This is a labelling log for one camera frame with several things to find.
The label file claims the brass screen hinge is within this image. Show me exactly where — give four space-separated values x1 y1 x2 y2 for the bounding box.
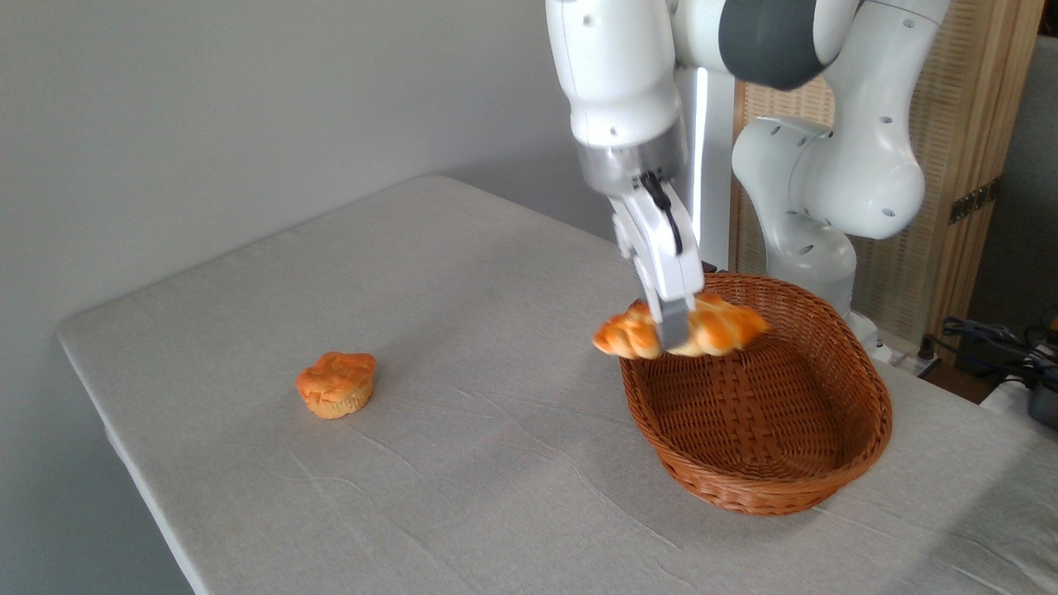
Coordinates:
948 176 1003 226

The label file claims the orange muffin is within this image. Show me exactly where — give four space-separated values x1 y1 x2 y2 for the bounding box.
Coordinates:
295 351 377 420

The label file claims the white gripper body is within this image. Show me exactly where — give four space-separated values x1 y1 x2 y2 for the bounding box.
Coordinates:
610 178 705 326

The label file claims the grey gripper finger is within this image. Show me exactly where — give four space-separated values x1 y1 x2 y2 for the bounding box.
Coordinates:
657 296 699 350

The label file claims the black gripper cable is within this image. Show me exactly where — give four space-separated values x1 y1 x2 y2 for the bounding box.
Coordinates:
641 171 685 255

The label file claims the braided golden bread loaf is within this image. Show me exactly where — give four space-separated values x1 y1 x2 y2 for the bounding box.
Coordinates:
592 293 770 361

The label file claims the black cable bundle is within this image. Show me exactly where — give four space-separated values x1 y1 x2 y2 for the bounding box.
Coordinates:
919 317 1058 389

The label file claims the brown wicker basket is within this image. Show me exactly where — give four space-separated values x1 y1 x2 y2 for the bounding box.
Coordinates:
620 273 894 517

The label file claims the grey tablecloth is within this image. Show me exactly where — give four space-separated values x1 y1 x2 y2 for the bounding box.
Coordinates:
56 174 1058 595

